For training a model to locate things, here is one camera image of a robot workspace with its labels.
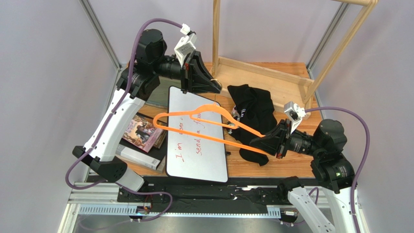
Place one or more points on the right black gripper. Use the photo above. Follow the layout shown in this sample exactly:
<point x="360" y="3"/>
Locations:
<point x="284" y="141"/>

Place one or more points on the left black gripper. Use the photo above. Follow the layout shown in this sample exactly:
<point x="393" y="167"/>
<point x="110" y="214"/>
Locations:
<point x="195" y="78"/>

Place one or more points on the black floral t shirt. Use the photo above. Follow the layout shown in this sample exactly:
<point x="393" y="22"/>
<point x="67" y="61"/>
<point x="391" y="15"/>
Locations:
<point x="253" y="108"/>

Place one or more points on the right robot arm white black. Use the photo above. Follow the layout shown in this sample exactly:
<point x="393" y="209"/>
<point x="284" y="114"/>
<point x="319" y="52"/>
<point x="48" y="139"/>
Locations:
<point x="332" y="170"/>

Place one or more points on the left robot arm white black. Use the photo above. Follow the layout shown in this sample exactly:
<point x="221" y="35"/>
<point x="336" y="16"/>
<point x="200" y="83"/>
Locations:
<point x="148" y="64"/>

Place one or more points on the grey transparent plastic bin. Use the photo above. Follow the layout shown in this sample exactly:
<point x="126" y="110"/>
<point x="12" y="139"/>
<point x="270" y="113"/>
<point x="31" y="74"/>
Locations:
<point x="159" y="97"/>

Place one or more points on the wooden clothes rack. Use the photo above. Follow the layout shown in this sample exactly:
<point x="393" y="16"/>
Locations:
<point x="284" y="87"/>

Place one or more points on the illustrated book on top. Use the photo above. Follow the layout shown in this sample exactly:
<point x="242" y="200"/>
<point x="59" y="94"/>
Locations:
<point x="142" y="134"/>

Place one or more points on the whiteboard with red writing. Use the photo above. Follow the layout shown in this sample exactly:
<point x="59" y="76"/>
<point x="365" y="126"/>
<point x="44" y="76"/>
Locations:
<point x="191" y="156"/>

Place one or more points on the black white book stack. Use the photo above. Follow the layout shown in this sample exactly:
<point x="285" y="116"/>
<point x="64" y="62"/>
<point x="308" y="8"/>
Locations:
<point x="155" y="159"/>

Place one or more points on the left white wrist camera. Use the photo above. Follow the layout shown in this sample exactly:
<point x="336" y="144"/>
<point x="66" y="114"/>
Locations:
<point x="186" y="44"/>

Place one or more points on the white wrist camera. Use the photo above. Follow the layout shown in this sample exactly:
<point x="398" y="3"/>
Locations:
<point x="295" y="113"/>
<point x="186" y="44"/>

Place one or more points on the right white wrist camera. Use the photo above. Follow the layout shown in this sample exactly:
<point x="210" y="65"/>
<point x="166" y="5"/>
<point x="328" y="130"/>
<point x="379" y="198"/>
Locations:
<point x="295" y="113"/>

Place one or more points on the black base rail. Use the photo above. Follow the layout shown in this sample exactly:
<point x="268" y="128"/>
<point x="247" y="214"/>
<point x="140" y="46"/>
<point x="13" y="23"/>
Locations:
<point x="239" y="195"/>

